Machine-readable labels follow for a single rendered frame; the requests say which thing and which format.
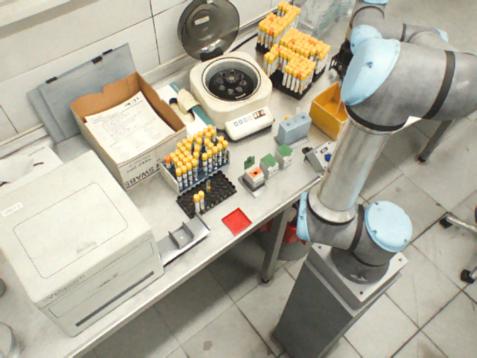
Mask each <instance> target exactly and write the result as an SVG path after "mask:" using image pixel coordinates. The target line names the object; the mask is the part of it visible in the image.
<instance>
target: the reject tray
mask: <svg viewBox="0 0 477 358"><path fill-rule="evenodd" d="M221 220H222V221H223V223H224V224H225V225H226V226H227V227H228V228H229V229H230V230H231V232H232V233H233V234H234V235H235V236H236V235H237V234H238V233H240V232H241V231H243V230H244V229H245V228H247V227H248V226H250V225H251V224H253V223H252V221H251V220H250V219H249V218H248V217H247V216H246V214H245V213H244V212H243V211H242V210H241V208H240V207H237V208H236V209H235V210H233V211H232V212H230V213H229V214H228V215H226V216H225V217H223V218H222V219H221Z"/></svg>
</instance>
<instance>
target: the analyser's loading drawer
mask: <svg viewBox="0 0 477 358"><path fill-rule="evenodd" d="M211 233H212V228H211V227H210V225H209V224H208V223H207V221H206V220H205V219H204V218H203V216H201V214H200V213H199V212H197V216H196V217H194V218H192V219H191V220H190V221H188V222H186V223H185V222H184V221H183V222H182V225H181V226H179V227H178V228H177V229H175V231H173V232H171V233H170V231H168V234H169V235H167V236H166V237H164V238H162V239H161V240H160V241H158V242H156V244H157V247H158V251H159V252H160V254H161V259H162V262H163V265H164V264H166V263H167V262H168V261H169V260H171V259H173V258H174V257H176V256H177V255H178V254H180V253H181V252H183V251H184V250H186V249H187V248H190V247H191V246H192V245H193V244H195V243H197V242H198V241H199V240H201V239H202V238H203V237H205V236H206V235H207V234H211ZM180 237H182V238H183V239H181V238H180Z"/></svg>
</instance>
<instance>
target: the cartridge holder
mask: <svg viewBox="0 0 477 358"><path fill-rule="evenodd" d="M244 175H245V174H243V175H241V176H240V177H238V181H239V182H240V183H241V184H242V185H243V186H244V187H245V188H246V189H247V191H249V192H250V194H252V196H254V198H255V199H256V198H257V197H259V196H261V195H262V194H263V193H265V192H266V191H268V189H269V188H268V186H267V185H266V184H265V181H264V180H263V182H262V183H260V184H258V185H257V186H255V187H254V188H253V186H252V185H251V184H250V183H249V182H248V181H247V180H246V179H245V178H244Z"/></svg>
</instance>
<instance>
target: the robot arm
mask: <svg viewBox="0 0 477 358"><path fill-rule="evenodd" d="M387 2H388V0H356V2H355V4H354V8H353V11H352V15H351V19H350V20H349V24H348V27H347V30H346V37H345V41H344V43H343V44H341V47H340V49H339V52H338V53H337V54H336V55H334V56H333V57H332V58H331V63H330V66H329V71H330V70H331V69H333V70H335V72H336V71H337V73H336V76H335V77H334V78H333V79H332V81H331V83H335V82H338V83H339V88H341V100H342V102H343V103H345V105H344V106H345V110H346V113H347V114H348V118H347V120H346V123H345V124H344V127H343V128H342V130H341V133H340V135H339V138H338V141H337V143H336V146H335V149H334V152H333V154H332V156H331V159H330V161H329V164H328V166H327V169H326V171H325V173H324V176H323V178H322V181H321V183H320V184H318V185H315V186H314V187H313V188H312V190H311V191H310V192H303V193H301V195H300V203H299V209H298V213H299V214H298V215H297V216H298V221H297V236H298V237H299V238H300V239H302V240H305V241H308V242H310V243H313V242H314V243H317V244H323V245H327V246H332V252H331V255H332V259H333V260H334V263H335V265H336V268H337V270H338V271H339V273H340V274H341V275H342V276H343V277H345V278H346V279H348V280H350V281H352V282H354V283H359V284H364V285H370V284H373V283H377V282H378V281H379V280H380V279H382V278H383V277H384V276H385V274H386V273H387V271H388V269H389V267H390V260H391V259H392V258H393V257H394V256H395V255H396V254H397V253H398V252H399V251H402V250H403V249H404V248H405V247H406V246H407V243H408V242H409V241H410V240H411V237H412V223H411V220H410V219H409V217H408V216H407V215H406V214H405V213H404V210H403V209H402V208H401V207H399V206H398V205H396V204H393V203H392V202H390V201H387V200H379V201H376V202H373V203H371V204H370V205H363V204H359V203H358V201H357V199H356V198H357V197H358V194H359V193H360V191H361V188H362V187H363V185H364V183H365V181H366V179H367V177H368V175H369V173H370V171H371V169H372V167H373V165H374V163H375V162H376V161H377V160H378V157H379V155H380V152H381V151H382V149H383V147H384V145H385V142H386V141H387V139H388V137H389V135H390V133H391V132H395V131H399V130H400V129H401V128H402V127H403V126H404V125H405V124H406V122H407V120H408V119H409V117H410V116H413V117H417V118H421V119H428V120H432V121H450V120H455V119H459V118H460V117H462V116H466V115H468V114H471V113H472V112H474V111H476V110H477V55H474V54H473V53H468V52H464V53H460V52H459V51H458V50H457V49H455V47H452V46H451V44H449V43H448V34H447V33H446V32H445V31H441V30H439V29H436V28H428V27H423V26H416V25H412V24H411V25H409V24H405V23H398V22H394V21H388V20H384V18H385V6H386V4H387ZM333 60H334V64H333V65H332V66H331V64H332V61H333ZM335 62H336V65H335Z"/></svg>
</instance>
